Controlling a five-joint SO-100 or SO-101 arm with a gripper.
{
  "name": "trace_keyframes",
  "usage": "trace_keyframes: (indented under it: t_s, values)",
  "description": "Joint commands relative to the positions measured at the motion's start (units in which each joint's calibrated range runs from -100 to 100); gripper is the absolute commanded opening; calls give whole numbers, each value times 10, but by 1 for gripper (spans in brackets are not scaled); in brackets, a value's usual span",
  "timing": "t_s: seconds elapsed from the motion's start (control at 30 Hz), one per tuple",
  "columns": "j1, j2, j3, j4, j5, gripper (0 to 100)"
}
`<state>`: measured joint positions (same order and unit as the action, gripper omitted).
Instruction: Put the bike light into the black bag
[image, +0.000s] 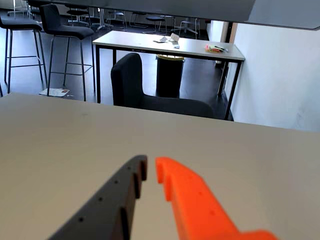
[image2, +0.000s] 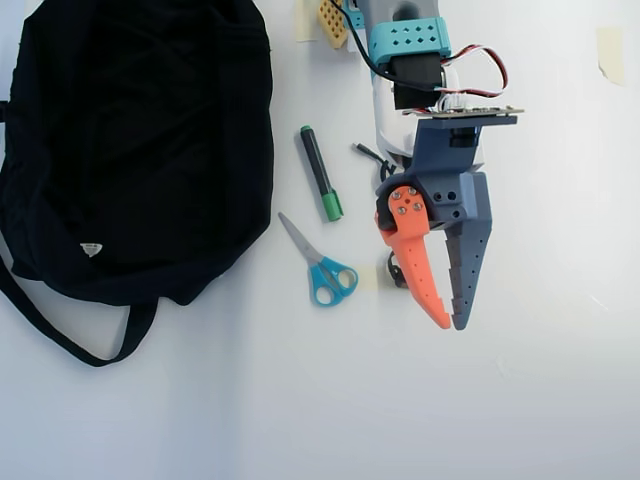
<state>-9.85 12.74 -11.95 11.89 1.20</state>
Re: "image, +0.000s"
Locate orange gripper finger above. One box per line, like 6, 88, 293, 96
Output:
154, 156, 280, 240

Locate white metal leg chair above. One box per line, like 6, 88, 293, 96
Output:
178, 17, 201, 35

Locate papers on floor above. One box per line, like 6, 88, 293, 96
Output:
38, 87, 75, 98

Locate black upholstered chair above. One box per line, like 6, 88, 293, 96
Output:
110, 52, 216, 118

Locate colourful sticky notes stack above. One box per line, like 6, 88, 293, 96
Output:
204, 44, 225, 53

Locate black round seat stool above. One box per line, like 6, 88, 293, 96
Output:
145, 14, 167, 33

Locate wooden door frame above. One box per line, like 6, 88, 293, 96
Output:
221, 21, 238, 44

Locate black round trash bin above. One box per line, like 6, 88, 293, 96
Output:
156, 54, 185, 99

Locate white table with black legs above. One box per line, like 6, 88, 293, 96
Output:
92, 29, 246, 121

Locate black bar stool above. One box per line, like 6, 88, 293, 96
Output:
39, 3, 96, 102
0, 13, 48, 95

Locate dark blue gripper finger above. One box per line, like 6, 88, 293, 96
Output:
47, 154, 149, 240

